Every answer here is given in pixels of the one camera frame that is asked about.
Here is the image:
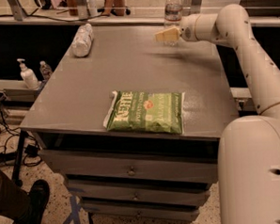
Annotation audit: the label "small clear bottle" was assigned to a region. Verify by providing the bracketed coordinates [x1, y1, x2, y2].
[39, 60, 53, 80]

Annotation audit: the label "grey drawer cabinet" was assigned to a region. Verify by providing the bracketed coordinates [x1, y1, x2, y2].
[22, 26, 238, 221]

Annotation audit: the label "black floor cables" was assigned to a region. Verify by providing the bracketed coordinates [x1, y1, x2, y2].
[0, 90, 43, 169]

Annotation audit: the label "black shoe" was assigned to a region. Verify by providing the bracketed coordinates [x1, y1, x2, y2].
[18, 179, 50, 224]

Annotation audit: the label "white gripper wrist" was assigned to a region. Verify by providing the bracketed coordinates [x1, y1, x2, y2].
[155, 14, 200, 42]

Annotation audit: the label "white pump lotion bottle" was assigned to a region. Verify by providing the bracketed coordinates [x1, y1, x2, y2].
[17, 58, 39, 89]

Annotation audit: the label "clear plastic water bottle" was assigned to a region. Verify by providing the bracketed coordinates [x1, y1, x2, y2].
[162, 0, 185, 48]

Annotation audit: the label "green kettle chips bag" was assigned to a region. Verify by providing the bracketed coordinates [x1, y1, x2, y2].
[103, 90, 184, 135]

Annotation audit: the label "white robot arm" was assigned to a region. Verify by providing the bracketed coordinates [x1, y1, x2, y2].
[155, 4, 280, 224]

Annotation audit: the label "blue tape cross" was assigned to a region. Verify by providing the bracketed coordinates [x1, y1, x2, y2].
[62, 195, 86, 224]

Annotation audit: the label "black tripod leg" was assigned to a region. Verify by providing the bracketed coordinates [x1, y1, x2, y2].
[11, 131, 27, 187]

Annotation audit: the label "brown trouser leg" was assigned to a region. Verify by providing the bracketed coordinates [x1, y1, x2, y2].
[0, 170, 30, 219]

